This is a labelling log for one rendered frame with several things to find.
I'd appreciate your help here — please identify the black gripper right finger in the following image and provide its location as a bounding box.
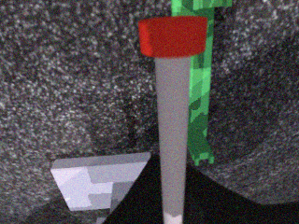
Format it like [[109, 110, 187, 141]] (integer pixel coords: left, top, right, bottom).
[[182, 163, 299, 224]]

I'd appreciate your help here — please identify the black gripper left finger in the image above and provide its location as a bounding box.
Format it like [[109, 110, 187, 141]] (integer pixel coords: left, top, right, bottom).
[[101, 155, 164, 224]]

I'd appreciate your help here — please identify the white pin with red cap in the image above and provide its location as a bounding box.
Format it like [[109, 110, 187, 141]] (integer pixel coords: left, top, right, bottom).
[[138, 16, 207, 224]]

